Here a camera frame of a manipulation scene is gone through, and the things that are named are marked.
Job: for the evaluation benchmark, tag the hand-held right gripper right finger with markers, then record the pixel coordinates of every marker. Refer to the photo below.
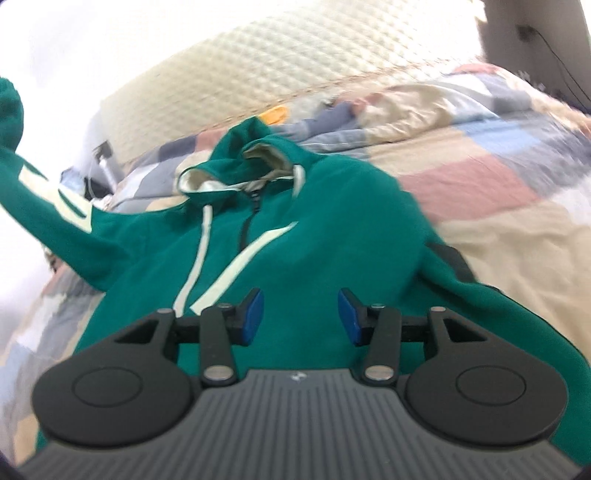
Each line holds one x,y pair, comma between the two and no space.
348,319

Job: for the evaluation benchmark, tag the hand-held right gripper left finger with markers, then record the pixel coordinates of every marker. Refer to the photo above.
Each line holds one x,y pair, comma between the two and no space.
254,318

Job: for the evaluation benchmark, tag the green hoodie with cream stripes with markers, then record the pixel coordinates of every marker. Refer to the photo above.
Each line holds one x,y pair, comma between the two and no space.
332,230

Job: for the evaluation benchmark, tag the pastel patchwork blanket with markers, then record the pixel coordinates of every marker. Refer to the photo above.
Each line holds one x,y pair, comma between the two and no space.
508,207

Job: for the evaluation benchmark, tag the small orange item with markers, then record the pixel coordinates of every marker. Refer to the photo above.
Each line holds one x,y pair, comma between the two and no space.
276,115

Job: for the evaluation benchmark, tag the grey metal object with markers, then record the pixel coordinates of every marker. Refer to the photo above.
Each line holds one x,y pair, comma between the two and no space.
105,159

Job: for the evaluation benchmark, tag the cream quilted headboard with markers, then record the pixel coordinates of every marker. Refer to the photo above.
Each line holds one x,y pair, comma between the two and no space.
277,60

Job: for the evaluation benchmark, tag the wall socket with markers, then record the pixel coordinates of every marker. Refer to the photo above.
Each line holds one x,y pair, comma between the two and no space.
526,33

